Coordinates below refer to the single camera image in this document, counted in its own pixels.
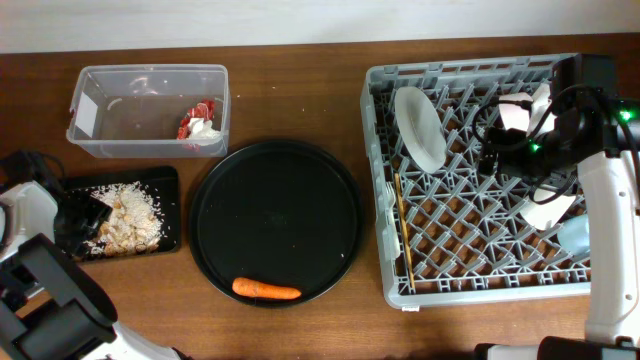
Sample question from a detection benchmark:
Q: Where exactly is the pink bowl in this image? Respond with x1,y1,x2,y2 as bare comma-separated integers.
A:
498,93,532,132

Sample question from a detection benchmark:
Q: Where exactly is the cream paper cup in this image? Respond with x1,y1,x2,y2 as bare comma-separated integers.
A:
520,195,576,231

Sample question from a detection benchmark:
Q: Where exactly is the grey plate with food scraps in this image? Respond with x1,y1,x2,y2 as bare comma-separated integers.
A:
394,87,447,173

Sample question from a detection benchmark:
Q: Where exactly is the light blue plastic cup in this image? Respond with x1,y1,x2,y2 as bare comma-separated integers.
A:
557,214,590,255

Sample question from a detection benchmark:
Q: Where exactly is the wooden chopstick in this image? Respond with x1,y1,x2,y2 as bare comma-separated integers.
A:
394,173,415,291

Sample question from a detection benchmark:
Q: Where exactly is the white plastic fork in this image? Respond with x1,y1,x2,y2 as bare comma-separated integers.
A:
386,181,401,260

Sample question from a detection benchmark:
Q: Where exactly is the red and white wrapper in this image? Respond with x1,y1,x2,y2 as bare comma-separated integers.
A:
176,98,222,151

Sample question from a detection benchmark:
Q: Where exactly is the orange carrot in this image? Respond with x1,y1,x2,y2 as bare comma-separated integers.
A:
232,277,301,300

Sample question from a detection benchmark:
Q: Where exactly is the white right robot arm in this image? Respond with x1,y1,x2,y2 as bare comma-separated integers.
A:
474,54,639,359

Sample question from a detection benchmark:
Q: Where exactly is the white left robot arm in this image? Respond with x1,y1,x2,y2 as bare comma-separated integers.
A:
1,150,184,360

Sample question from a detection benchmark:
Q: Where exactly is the grey dishwasher rack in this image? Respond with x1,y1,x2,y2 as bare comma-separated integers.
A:
360,54,590,311

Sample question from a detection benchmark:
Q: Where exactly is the rice and shell scraps pile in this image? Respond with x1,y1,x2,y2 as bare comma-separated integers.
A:
85,181,165,258

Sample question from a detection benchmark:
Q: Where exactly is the black rectangular tray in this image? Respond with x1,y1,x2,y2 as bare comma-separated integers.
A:
66,166,181,262

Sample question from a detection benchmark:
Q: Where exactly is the clear plastic bin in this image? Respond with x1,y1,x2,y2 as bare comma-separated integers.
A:
66,64,231,158

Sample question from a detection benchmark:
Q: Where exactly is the round black tray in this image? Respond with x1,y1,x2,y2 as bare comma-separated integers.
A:
189,140,364,308

